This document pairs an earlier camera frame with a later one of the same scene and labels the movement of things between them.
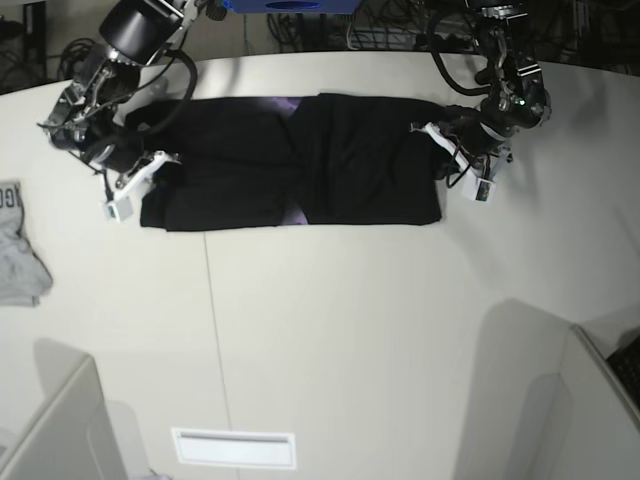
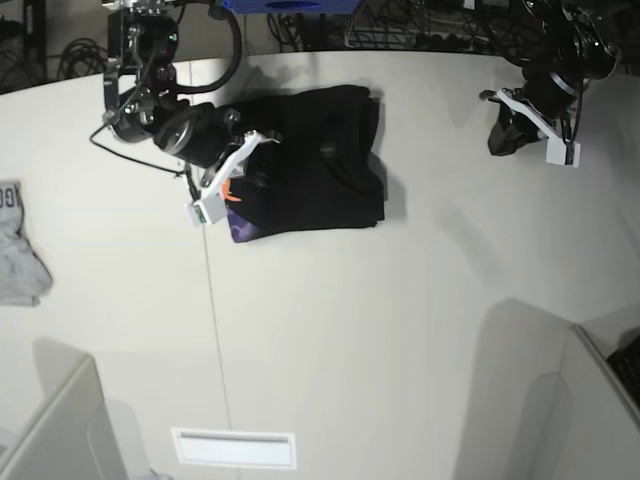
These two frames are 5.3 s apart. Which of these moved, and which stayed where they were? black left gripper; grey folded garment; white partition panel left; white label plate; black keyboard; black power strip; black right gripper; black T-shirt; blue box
Moved: black left gripper; black right gripper; black T-shirt
Stayed: black keyboard; grey folded garment; white label plate; blue box; black power strip; white partition panel left
